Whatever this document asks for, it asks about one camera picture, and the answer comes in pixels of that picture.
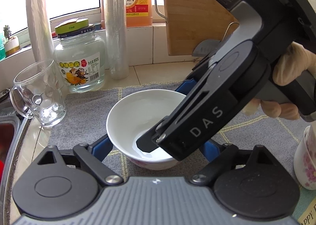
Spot white bowl pink flowers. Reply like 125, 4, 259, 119
293, 132, 315, 190

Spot small potted plant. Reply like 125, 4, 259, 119
3, 25, 20, 57

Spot short plastic wrap roll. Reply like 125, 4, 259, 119
26, 0, 54, 62

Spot glass jar green lid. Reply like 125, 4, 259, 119
53, 18, 105, 93

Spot bamboo cutting board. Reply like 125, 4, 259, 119
164, 0, 236, 56

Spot santoku knife black handle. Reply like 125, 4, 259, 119
192, 39, 220, 58

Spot tall plastic wrap roll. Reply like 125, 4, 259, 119
105, 0, 129, 80

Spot metal wire board stand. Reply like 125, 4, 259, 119
221, 21, 239, 41

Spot clear glass mug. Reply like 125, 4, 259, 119
10, 59, 66, 127

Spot grey green checked cloth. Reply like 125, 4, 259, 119
9, 80, 316, 225

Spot gloved right hand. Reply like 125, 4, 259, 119
242, 42, 315, 120

